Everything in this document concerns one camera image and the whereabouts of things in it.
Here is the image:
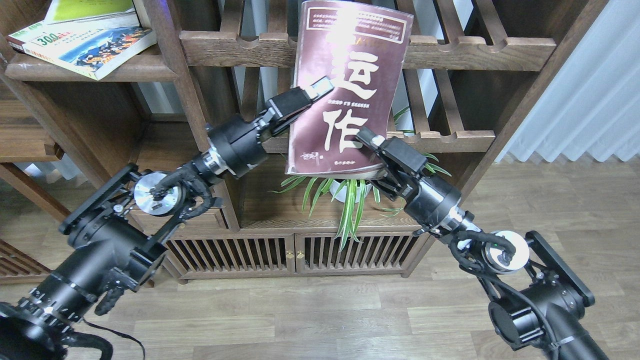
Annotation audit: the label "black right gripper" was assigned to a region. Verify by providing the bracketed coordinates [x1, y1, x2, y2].
[355, 126, 463, 235]

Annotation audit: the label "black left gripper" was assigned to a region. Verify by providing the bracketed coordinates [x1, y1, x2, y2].
[202, 76, 334, 180]

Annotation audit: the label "maroon book white characters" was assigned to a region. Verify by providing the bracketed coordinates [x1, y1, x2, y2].
[285, 0, 414, 179]

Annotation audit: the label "book with mountain cover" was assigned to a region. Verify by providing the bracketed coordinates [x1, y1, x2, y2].
[6, 22, 157, 81]

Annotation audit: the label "yellow green book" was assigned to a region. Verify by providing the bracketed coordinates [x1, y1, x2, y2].
[42, 0, 140, 30]

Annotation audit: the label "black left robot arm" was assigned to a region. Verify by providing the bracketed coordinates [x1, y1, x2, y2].
[0, 77, 334, 360]

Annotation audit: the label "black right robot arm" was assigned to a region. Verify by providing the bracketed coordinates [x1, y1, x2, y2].
[356, 127, 607, 360]

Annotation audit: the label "green spider plant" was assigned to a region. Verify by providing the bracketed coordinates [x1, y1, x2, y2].
[272, 105, 452, 252]

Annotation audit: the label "dark wooden bookshelf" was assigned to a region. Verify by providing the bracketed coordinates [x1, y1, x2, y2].
[1, 0, 607, 283]

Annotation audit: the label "white plant pot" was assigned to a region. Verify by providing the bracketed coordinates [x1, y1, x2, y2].
[329, 178, 373, 204]

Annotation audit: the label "white curtain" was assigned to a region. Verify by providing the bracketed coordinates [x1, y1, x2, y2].
[496, 0, 640, 162]

